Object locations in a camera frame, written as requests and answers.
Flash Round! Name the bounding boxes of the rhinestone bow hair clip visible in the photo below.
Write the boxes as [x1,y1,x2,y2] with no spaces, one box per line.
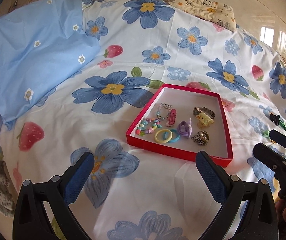
[191,131,210,146]

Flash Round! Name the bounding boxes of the yellow claw hair clip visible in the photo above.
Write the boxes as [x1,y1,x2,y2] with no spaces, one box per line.
[196,112,214,128]

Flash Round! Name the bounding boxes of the gold green-faced wristwatch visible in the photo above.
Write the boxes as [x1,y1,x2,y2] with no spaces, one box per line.
[193,106,215,119]

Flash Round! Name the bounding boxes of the purple fabric hair tie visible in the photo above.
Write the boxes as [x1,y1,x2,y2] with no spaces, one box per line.
[176,116,193,139]

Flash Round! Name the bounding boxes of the pink snap hair clip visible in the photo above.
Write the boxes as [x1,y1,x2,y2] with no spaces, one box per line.
[166,109,176,127]

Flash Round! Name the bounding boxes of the blue hair tie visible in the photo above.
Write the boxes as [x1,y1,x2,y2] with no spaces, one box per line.
[163,128,181,144]

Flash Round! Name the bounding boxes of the yellow hair tie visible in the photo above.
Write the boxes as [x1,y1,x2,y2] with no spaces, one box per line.
[154,128,173,144]

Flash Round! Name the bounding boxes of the pastel glass bead bracelet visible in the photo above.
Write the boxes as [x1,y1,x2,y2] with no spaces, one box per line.
[155,102,173,121]

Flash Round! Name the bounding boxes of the colourful candy bead bracelet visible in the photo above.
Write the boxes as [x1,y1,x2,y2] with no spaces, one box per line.
[135,117,164,137]

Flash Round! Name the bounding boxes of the green leaf hair clip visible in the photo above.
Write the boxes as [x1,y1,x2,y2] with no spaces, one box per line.
[279,120,286,132]

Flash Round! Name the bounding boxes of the black scrunchie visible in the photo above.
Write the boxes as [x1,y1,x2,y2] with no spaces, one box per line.
[269,113,280,126]

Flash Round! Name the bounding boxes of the red shallow cardboard box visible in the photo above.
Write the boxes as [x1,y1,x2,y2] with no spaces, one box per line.
[126,83,234,168]

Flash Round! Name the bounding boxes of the cream patterned pillow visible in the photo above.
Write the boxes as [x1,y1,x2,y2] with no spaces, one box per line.
[167,0,237,32]

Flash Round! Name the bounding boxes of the light blue pillow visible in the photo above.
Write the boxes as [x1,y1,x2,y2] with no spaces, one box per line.
[0,0,100,125]

